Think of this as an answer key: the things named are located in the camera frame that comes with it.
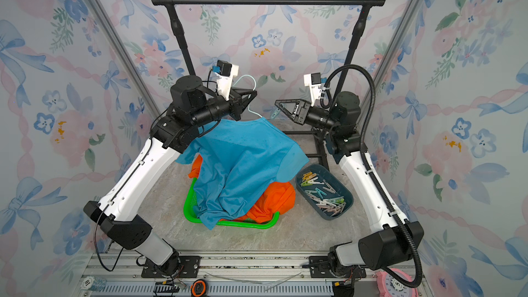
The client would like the light teal wire hanger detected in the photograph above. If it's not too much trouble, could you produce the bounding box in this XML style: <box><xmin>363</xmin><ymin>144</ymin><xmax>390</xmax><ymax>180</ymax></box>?
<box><xmin>230</xmin><ymin>73</ymin><xmax>265</xmax><ymax>120</ymax></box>

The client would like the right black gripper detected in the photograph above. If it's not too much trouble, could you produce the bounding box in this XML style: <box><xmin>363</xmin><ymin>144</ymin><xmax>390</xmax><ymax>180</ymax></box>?
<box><xmin>278</xmin><ymin>100</ymin><xmax>340</xmax><ymax>137</ymax></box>

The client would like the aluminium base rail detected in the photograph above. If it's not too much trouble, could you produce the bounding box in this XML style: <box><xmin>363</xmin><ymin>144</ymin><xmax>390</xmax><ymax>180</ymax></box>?
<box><xmin>78</xmin><ymin>250</ymin><xmax>430</xmax><ymax>297</ymax></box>

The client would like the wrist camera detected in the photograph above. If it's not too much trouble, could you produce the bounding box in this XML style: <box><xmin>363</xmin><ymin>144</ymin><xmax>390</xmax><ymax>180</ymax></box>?
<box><xmin>303</xmin><ymin>73</ymin><xmax>331</xmax><ymax>109</ymax></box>
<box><xmin>213</xmin><ymin>60</ymin><xmax>239</xmax><ymax>100</ymax></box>

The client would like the green plastic tray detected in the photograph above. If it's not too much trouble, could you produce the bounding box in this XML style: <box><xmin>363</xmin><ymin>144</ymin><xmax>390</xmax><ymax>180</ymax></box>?
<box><xmin>183</xmin><ymin>177</ymin><xmax>280</xmax><ymax>230</ymax></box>

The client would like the black corrugated cable hose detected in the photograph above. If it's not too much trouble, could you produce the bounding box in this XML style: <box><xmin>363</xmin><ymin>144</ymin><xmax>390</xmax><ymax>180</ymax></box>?
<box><xmin>323</xmin><ymin>64</ymin><xmax>424</xmax><ymax>289</ymax></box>

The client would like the black clothes rack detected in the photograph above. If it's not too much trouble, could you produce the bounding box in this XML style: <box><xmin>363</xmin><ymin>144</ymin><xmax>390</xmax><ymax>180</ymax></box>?
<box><xmin>151</xmin><ymin>0</ymin><xmax>386</xmax><ymax>164</ymax></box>

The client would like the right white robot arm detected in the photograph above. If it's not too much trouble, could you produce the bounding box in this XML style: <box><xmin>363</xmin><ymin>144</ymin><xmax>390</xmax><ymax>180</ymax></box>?
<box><xmin>275</xmin><ymin>92</ymin><xmax>424</xmax><ymax>288</ymax></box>

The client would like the orange t-shirt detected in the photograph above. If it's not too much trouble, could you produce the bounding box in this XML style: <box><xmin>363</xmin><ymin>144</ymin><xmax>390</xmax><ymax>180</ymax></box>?
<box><xmin>188</xmin><ymin>155</ymin><xmax>296</xmax><ymax>224</ymax></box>

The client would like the pink round object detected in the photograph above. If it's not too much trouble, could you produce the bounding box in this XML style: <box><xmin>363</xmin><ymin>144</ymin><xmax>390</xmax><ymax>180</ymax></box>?
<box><xmin>375</xmin><ymin>271</ymin><xmax>418</xmax><ymax>297</ymax></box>

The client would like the teal t-shirt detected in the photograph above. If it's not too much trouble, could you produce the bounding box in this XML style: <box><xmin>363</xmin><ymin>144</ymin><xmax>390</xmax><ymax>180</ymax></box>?
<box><xmin>176</xmin><ymin>118</ymin><xmax>309</xmax><ymax>230</ymax></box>

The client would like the dark teal clothespin bin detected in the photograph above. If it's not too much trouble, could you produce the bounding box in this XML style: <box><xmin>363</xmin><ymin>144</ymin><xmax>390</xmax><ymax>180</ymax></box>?
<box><xmin>295</xmin><ymin>164</ymin><xmax>354</xmax><ymax>221</ymax></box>

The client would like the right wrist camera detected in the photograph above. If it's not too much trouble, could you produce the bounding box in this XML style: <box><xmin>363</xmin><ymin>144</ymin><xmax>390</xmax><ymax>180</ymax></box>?
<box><xmin>303</xmin><ymin>73</ymin><xmax>331</xmax><ymax>109</ymax></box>

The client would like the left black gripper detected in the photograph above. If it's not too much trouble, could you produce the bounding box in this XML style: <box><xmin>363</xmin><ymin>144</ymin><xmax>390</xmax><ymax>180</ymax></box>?
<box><xmin>193</xmin><ymin>90</ymin><xmax>258</xmax><ymax>132</ymax></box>

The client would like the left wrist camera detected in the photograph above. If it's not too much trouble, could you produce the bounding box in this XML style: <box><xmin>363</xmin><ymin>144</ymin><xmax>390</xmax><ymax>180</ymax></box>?
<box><xmin>213</xmin><ymin>60</ymin><xmax>239</xmax><ymax>100</ymax></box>

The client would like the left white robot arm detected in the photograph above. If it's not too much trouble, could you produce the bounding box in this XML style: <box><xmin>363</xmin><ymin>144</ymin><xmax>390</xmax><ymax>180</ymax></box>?
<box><xmin>84</xmin><ymin>76</ymin><xmax>257</xmax><ymax>276</ymax></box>

